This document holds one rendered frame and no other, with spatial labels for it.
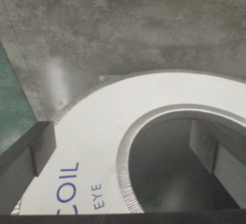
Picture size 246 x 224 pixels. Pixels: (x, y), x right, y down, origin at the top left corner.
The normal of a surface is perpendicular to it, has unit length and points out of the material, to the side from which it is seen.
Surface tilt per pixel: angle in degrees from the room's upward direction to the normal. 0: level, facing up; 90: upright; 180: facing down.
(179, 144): 3
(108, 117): 90
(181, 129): 5
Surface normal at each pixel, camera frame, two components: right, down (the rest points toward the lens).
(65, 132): -0.01, -0.77
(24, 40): -0.09, 0.63
